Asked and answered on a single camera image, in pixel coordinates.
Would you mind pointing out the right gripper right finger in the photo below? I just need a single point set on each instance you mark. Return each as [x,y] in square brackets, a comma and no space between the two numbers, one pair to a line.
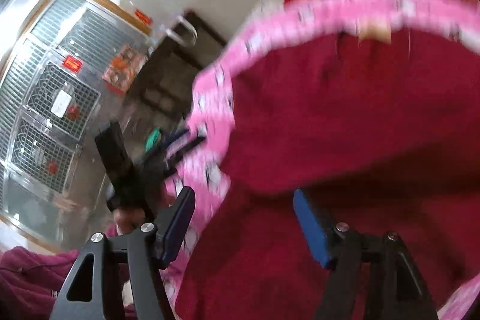
[396,288]

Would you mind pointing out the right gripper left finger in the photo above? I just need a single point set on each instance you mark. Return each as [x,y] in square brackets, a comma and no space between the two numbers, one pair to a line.
[92,288]

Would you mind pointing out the dark red fleece garment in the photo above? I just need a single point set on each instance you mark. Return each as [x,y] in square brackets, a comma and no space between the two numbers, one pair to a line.
[383,136]

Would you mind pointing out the person's left hand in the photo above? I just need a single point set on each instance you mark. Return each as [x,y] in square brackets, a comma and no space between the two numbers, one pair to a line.
[128,219]

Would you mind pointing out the green cloth on stool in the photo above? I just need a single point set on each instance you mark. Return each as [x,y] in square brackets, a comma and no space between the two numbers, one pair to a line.
[152,139]

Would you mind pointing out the pink penguin blanket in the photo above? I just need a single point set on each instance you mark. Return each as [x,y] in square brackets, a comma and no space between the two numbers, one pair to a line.
[300,22]

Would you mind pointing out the dark wooden console table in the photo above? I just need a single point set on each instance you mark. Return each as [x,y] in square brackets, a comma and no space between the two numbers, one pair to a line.
[161,96]

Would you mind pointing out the orange gift box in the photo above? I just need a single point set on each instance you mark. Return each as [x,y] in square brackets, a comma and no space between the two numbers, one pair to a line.
[123,69]

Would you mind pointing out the metal security door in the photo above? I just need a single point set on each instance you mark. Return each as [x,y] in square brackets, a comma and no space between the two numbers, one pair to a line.
[53,96]

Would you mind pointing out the white bag handle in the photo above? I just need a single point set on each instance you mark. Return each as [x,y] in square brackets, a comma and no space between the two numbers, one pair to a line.
[182,32]

